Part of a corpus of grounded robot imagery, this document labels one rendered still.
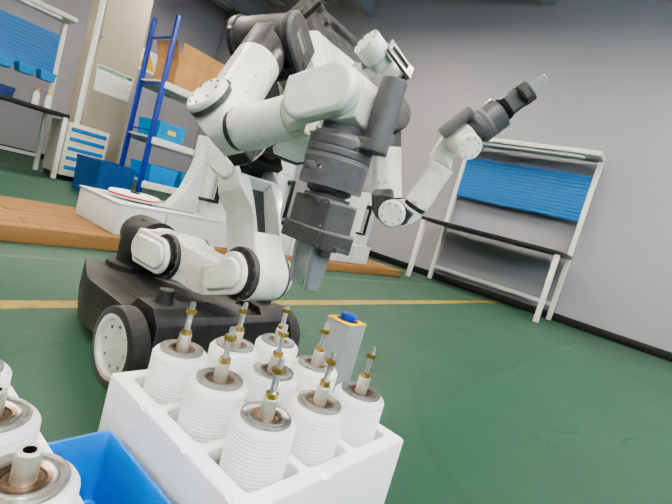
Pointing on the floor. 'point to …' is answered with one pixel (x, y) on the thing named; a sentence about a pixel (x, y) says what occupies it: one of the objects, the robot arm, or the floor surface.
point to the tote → (101, 174)
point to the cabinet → (89, 145)
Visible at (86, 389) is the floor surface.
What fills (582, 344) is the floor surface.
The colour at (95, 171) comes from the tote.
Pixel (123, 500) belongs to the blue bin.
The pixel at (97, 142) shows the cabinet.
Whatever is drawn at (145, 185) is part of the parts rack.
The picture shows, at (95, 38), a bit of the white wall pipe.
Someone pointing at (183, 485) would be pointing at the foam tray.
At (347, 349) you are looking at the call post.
